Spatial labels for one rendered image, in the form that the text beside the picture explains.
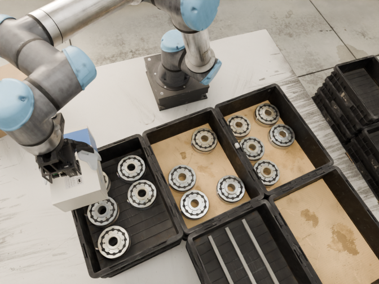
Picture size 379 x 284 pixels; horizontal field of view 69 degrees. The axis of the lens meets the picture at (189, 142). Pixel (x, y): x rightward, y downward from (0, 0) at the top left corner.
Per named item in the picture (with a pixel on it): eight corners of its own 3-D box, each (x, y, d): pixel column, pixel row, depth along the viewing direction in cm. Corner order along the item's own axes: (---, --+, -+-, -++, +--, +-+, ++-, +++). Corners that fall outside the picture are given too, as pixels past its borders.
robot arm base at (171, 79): (156, 62, 131) (155, 47, 123) (187, 60, 134) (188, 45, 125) (159, 88, 125) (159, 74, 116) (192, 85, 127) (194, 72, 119)
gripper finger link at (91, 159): (104, 175, 74) (75, 171, 66) (99, 156, 76) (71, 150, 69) (111, 170, 73) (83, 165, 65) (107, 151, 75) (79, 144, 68)
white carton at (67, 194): (54, 149, 83) (42, 136, 75) (95, 138, 86) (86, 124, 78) (65, 212, 75) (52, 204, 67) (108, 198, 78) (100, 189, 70)
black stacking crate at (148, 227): (70, 174, 105) (58, 163, 94) (143, 146, 111) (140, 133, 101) (100, 279, 89) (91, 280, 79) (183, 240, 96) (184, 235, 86)
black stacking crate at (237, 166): (144, 146, 111) (141, 133, 101) (208, 121, 118) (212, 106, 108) (184, 239, 96) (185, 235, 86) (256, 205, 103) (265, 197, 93)
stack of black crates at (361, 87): (302, 106, 206) (334, 65, 165) (336, 96, 211) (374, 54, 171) (331, 152, 190) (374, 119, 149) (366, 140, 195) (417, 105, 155)
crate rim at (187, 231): (141, 134, 103) (140, 132, 101) (211, 109, 110) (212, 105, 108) (185, 236, 88) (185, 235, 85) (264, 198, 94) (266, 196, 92)
